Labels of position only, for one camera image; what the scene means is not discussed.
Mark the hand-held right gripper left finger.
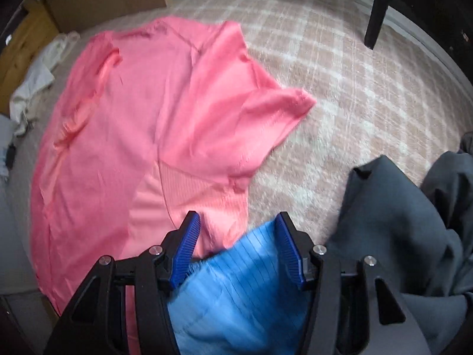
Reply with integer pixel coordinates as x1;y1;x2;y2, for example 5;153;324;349
42;211;202;355

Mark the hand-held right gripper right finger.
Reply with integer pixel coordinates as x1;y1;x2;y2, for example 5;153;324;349
275;212;433;355

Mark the blue fleece jacket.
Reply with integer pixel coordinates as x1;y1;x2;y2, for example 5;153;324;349
166;220;315;355

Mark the pink t-shirt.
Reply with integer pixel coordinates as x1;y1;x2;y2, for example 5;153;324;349
30;18;318;355

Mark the dark grey garment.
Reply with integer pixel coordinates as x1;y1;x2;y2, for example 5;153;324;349
327;131;473;355

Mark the beige plaid rug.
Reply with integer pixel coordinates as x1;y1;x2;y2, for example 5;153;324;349
11;0;473;252

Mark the white crumpled cloth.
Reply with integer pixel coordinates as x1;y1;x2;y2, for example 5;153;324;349
9;33;80;136

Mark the black chair leg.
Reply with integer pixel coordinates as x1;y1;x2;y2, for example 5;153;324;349
327;0;393;49

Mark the light wooden board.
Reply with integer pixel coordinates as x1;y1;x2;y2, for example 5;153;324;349
0;0;60;115

